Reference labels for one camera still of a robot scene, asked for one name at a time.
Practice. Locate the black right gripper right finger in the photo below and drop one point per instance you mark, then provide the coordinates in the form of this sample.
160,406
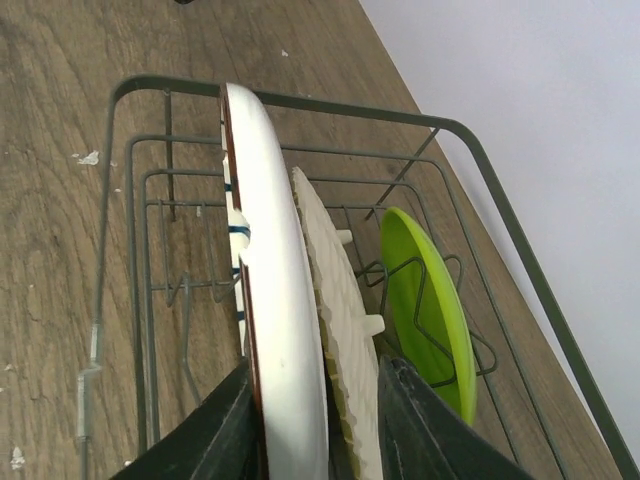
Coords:
421,437

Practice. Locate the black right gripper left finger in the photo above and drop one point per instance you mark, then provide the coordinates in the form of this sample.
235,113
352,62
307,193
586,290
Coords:
218,440

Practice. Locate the lime green plate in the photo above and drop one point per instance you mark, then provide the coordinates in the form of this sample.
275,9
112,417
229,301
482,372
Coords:
427,312

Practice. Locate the white blue striped plate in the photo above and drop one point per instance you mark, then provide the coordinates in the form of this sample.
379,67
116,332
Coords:
278,307

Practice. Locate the woven yellow round placemat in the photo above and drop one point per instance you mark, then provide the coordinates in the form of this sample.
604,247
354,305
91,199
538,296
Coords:
347,331

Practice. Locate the grey wire dish rack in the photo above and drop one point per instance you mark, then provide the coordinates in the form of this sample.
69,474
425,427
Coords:
184,315

